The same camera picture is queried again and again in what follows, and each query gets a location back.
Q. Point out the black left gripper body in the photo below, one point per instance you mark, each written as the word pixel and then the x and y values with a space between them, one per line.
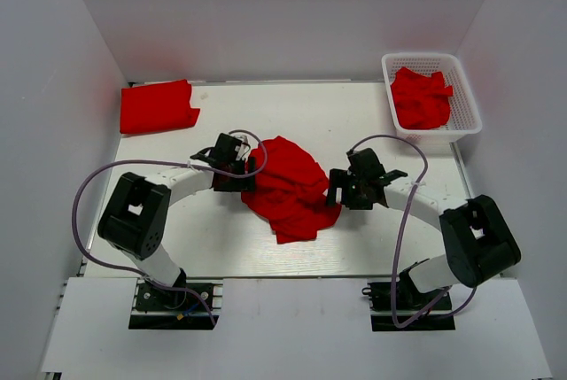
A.
pixel 237 184

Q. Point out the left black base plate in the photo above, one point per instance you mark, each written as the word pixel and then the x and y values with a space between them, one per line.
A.
pixel 155 309

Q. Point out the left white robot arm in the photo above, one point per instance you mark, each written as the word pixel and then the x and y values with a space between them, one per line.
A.
pixel 135 217

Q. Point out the white plastic mesh basket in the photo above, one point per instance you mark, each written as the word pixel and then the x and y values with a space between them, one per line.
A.
pixel 463 116

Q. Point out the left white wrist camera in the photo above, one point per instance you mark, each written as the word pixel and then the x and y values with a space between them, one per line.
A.
pixel 243 147

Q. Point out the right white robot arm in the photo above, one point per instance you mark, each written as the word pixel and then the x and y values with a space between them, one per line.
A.
pixel 478 243

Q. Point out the red t shirt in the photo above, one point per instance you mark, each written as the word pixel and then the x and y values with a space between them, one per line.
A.
pixel 290 192
pixel 158 107

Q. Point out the crumpled red shirt in basket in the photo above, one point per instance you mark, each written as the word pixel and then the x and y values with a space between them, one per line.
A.
pixel 422 102

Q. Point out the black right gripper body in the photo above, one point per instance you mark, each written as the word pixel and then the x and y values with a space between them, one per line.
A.
pixel 353 194

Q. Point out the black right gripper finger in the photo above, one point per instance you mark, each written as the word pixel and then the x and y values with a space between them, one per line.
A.
pixel 331 199
pixel 339 179

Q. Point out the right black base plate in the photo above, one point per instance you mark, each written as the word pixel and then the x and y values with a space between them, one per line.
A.
pixel 408 304

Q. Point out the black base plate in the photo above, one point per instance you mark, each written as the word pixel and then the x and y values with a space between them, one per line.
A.
pixel 408 304
pixel 155 309

